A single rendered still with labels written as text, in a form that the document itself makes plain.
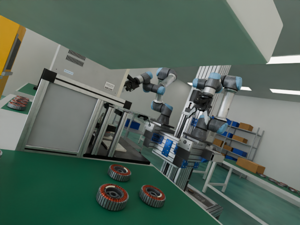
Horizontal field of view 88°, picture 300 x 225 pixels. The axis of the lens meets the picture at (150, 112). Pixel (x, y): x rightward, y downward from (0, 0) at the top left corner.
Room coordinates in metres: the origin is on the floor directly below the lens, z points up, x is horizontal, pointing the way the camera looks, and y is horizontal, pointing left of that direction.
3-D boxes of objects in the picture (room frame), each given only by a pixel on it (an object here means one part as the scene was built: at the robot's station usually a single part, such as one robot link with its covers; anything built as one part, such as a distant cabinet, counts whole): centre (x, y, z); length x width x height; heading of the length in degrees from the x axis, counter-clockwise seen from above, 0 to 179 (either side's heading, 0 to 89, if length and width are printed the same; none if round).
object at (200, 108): (1.08, -0.33, 1.29); 0.09 x 0.08 x 0.12; 134
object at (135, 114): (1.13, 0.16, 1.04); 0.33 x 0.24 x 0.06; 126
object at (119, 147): (1.15, 0.16, 0.78); 0.15 x 0.15 x 0.01; 36
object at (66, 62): (1.07, 0.50, 1.22); 0.44 x 0.39 x 0.20; 36
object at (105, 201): (0.57, 0.02, 0.77); 0.11 x 0.11 x 0.04
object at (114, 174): (0.77, 0.04, 0.77); 0.11 x 0.11 x 0.04
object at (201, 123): (1.54, -0.54, 1.20); 0.13 x 0.12 x 0.14; 52
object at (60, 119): (0.75, 0.37, 0.91); 0.28 x 0.03 x 0.32; 126
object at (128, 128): (4.04, 0.34, 0.51); 1.01 x 0.60 x 1.01; 36
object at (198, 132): (1.55, -0.53, 1.09); 0.15 x 0.15 x 0.10
